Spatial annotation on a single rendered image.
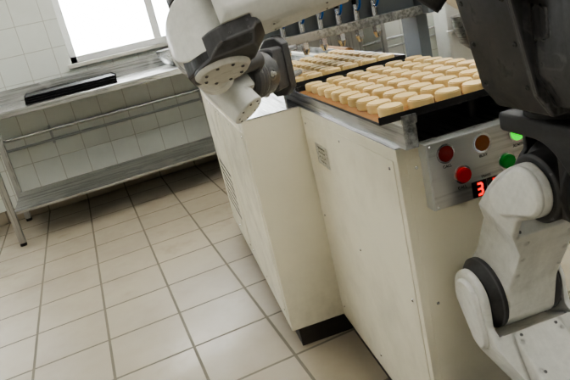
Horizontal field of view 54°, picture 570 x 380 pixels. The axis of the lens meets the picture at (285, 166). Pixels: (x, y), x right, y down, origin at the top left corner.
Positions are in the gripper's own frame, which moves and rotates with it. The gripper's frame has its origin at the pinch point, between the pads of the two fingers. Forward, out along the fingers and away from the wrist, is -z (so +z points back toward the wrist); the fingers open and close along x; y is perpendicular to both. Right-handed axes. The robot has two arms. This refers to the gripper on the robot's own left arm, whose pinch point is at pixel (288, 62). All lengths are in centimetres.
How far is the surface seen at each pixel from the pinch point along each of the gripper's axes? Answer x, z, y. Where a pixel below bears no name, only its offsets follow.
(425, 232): -38.3, 1.8, -24.8
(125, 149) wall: -73, -195, 292
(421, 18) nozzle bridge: -3, -88, -1
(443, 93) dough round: -11.0, -4.1, -30.5
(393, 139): -17.8, 2.3, -21.6
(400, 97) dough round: -10.9, -3.8, -22.0
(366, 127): -17.7, -7.7, -11.4
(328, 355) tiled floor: -103, -32, 29
